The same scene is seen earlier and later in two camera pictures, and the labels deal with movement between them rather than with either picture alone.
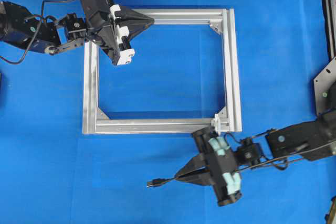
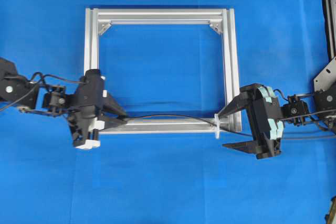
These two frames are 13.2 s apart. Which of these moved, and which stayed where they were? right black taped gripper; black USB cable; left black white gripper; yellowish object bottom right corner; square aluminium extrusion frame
Moved: left black white gripper; right black taped gripper; black USB cable
Stayed: yellowish object bottom right corner; square aluminium extrusion frame
